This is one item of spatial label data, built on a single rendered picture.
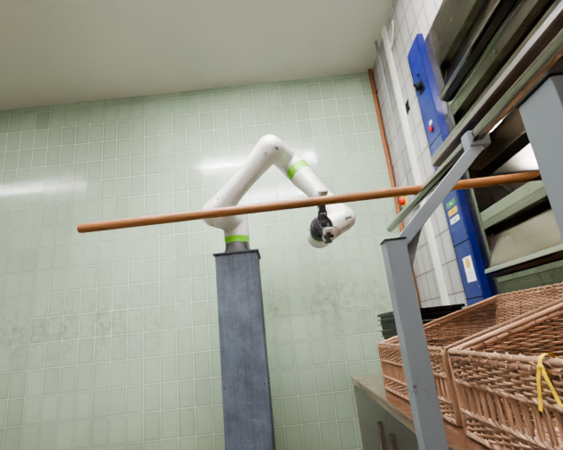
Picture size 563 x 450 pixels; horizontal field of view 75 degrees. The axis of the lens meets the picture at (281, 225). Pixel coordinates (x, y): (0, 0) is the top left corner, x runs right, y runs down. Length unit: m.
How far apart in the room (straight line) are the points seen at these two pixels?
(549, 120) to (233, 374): 1.58
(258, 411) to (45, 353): 1.50
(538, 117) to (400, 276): 0.46
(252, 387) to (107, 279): 1.29
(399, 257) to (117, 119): 2.58
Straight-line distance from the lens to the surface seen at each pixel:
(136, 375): 2.51
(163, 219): 1.22
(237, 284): 1.75
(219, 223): 1.76
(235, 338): 1.74
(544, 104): 0.34
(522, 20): 1.48
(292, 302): 2.33
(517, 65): 1.21
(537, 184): 1.39
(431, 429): 0.76
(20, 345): 2.86
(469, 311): 1.52
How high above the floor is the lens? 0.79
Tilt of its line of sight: 17 degrees up
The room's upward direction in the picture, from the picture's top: 6 degrees counter-clockwise
